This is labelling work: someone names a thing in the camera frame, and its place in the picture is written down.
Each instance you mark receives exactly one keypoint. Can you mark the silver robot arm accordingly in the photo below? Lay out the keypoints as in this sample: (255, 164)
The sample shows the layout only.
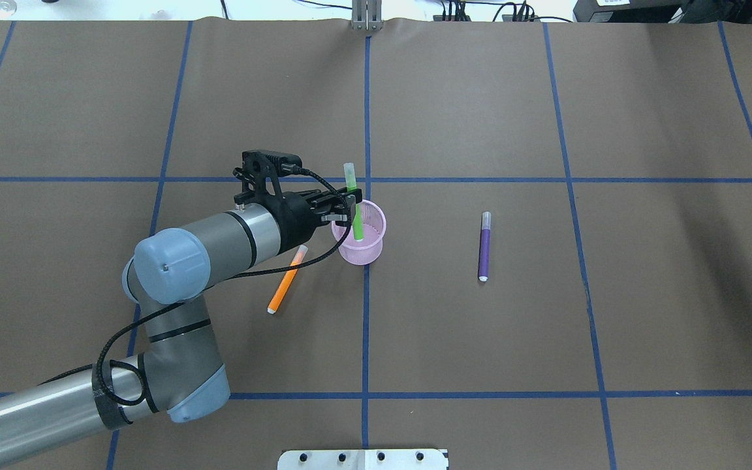
(168, 360)

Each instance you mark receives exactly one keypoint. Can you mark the orange marker pen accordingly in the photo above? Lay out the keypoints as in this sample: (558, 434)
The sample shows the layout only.
(284, 286)

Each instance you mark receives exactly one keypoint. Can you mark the aluminium frame post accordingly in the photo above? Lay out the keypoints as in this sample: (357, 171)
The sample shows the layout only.
(367, 15)

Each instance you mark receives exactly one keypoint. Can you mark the white camera pillar base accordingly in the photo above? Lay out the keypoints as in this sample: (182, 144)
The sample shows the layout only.
(385, 458)

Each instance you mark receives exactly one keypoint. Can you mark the purple marker pen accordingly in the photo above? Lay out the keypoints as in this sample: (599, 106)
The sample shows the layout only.
(484, 245)

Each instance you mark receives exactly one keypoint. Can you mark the black brown box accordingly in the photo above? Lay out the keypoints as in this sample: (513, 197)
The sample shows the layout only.
(625, 12)

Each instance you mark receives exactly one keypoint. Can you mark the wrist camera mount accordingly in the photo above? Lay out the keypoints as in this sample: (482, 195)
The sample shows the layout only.
(260, 175)

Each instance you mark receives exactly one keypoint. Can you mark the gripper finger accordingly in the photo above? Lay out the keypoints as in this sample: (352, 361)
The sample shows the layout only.
(342, 217)
(338, 196)

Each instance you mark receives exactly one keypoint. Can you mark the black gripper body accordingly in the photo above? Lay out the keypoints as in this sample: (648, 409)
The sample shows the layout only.
(296, 213)

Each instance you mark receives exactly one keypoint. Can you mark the green marker pen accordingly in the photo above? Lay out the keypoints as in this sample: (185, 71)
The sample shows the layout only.
(351, 183)

